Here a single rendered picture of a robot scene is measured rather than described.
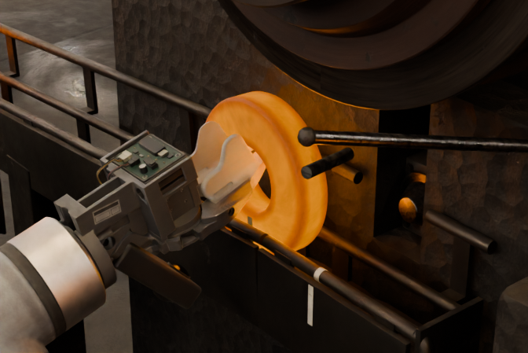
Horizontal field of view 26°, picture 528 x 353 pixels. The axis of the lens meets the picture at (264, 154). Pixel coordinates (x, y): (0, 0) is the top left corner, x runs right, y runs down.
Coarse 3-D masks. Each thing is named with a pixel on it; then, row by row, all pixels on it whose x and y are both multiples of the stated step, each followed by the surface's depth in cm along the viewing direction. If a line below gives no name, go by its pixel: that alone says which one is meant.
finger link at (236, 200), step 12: (240, 192) 103; (252, 192) 104; (204, 204) 102; (216, 204) 102; (228, 204) 102; (240, 204) 103; (204, 216) 101; (216, 216) 100; (228, 216) 101; (204, 228) 100; (216, 228) 101
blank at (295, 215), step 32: (256, 96) 106; (224, 128) 109; (256, 128) 104; (288, 128) 102; (288, 160) 102; (256, 192) 111; (288, 192) 103; (320, 192) 103; (256, 224) 108; (288, 224) 104; (320, 224) 105
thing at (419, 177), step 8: (424, 152) 106; (408, 160) 105; (416, 160) 104; (424, 160) 104; (408, 168) 105; (416, 168) 104; (424, 168) 104; (408, 176) 105; (416, 176) 104; (424, 176) 103; (408, 184) 106; (400, 192) 107; (408, 224) 107; (416, 232) 107
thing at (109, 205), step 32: (128, 160) 100; (160, 160) 98; (96, 192) 97; (128, 192) 97; (160, 192) 97; (192, 192) 100; (64, 224) 97; (96, 224) 96; (128, 224) 98; (160, 224) 98; (192, 224) 100; (96, 256) 95
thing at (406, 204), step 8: (416, 184) 104; (424, 184) 104; (408, 192) 104; (416, 192) 103; (400, 200) 104; (408, 200) 103; (416, 200) 103; (400, 208) 104; (408, 208) 104; (416, 208) 103; (408, 216) 104; (416, 216) 103; (416, 224) 104
